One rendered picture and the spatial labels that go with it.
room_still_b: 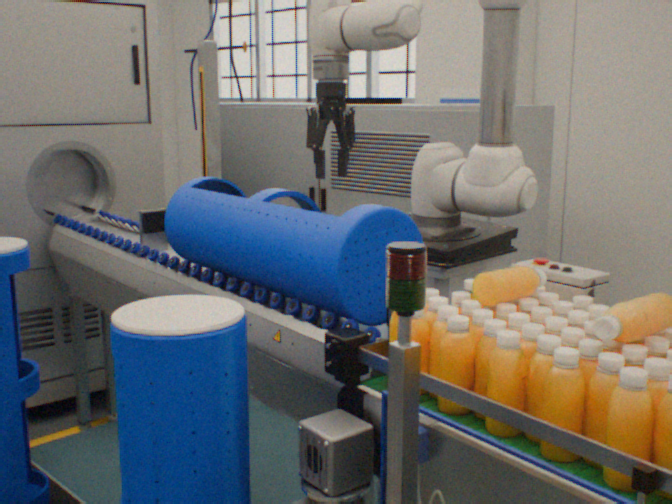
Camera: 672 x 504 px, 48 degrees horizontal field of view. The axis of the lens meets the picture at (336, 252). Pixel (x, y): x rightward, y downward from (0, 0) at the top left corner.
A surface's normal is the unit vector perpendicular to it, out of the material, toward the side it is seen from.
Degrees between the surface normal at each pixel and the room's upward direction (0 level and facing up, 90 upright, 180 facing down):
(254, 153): 90
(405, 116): 90
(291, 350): 71
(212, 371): 90
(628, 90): 90
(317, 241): 63
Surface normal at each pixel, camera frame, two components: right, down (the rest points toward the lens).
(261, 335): -0.74, -0.21
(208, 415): 0.55, 0.17
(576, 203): -0.71, 0.15
